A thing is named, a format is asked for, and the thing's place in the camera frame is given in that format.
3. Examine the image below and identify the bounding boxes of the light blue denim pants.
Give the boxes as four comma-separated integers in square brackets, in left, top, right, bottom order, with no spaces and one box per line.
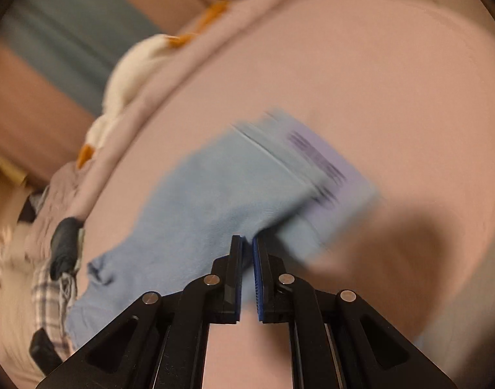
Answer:
[65,107,382,351]

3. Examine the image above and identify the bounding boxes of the dark blue folded jeans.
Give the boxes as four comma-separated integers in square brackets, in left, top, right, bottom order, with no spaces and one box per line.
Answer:
[49,217,85,280]

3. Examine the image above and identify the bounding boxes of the grey checked cloth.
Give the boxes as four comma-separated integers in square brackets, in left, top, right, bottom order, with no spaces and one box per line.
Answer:
[32,266,78,358]

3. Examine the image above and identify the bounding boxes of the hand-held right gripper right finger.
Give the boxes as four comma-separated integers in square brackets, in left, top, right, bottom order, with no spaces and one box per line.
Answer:
[252,237,459,389]

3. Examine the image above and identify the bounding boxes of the pink comforter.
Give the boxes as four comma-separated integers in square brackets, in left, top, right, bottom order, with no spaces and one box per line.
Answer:
[24,0,313,260]

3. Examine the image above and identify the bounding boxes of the pink bed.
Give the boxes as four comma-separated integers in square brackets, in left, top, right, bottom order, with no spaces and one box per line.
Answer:
[73,0,495,389]

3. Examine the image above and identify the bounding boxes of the white plush goose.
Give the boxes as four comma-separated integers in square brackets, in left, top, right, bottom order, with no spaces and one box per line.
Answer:
[76,0,230,170]

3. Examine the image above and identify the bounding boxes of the blue curtain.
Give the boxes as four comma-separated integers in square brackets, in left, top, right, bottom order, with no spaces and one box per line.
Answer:
[0,0,163,118]

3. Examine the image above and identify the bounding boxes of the black object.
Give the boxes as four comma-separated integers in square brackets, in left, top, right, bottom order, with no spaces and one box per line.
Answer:
[30,329,64,374]

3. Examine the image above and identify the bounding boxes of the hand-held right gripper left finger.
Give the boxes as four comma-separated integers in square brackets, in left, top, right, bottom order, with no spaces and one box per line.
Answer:
[36,235,244,389]

